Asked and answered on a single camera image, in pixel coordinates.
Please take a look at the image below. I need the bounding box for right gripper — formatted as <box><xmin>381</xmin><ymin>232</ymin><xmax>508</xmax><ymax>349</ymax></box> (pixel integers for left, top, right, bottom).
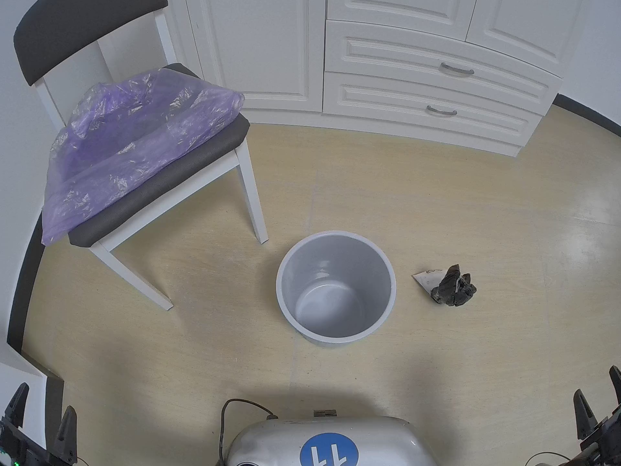
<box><xmin>573</xmin><ymin>365</ymin><xmax>621</xmax><ymax>461</ymax></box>

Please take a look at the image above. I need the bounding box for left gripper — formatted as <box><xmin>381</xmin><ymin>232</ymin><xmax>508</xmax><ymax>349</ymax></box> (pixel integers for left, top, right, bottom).
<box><xmin>0</xmin><ymin>383</ymin><xmax>79</xmax><ymax>466</ymax></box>

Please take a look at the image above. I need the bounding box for purple plastic bag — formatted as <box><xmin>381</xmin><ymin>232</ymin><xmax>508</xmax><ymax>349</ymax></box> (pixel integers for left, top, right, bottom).
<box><xmin>41</xmin><ymin>67</ymin><xmax>245</xmax><ymax>246</ymax></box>

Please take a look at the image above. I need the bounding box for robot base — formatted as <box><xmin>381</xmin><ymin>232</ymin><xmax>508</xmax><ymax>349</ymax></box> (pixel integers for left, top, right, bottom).
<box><xmin>228</xmin><ymin>408</ymin><xmax>440</xmax><ymax>466</ymax></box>

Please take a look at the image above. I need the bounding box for crumpled black plastic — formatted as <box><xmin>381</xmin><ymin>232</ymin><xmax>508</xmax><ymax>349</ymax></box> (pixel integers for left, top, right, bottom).
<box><xmin>431</xmin><ymin>264</ymin><xmax>477</xmax><ymax>307</ymax></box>

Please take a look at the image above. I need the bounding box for white trash bin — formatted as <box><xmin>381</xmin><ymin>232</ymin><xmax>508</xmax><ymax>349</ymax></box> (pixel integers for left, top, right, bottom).
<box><xmin>276</xmin><ymin>230</ymin><xmax>397</xmax><ymax>348</ymax></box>

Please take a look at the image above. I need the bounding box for white printed wrapper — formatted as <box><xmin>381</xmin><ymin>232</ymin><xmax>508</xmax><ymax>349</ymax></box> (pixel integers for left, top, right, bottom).
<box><xmin>412</xmin><ymin>270</ymin><xmax>444</xmax><ymax>292</ymax></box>

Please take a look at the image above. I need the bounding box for white chair with grey seat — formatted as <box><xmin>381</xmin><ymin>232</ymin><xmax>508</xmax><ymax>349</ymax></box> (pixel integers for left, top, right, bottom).
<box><xmin>13</xmin><ymin>0</ymin><xmax>269</xmax><ymax>311</ymax></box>

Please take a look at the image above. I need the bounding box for thin black cable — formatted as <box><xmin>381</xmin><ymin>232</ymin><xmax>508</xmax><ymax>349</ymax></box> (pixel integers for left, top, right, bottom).
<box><xmin>526</xmin><ymin>450</ymin><xmax>578</xmax><ymax>466</ymax></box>

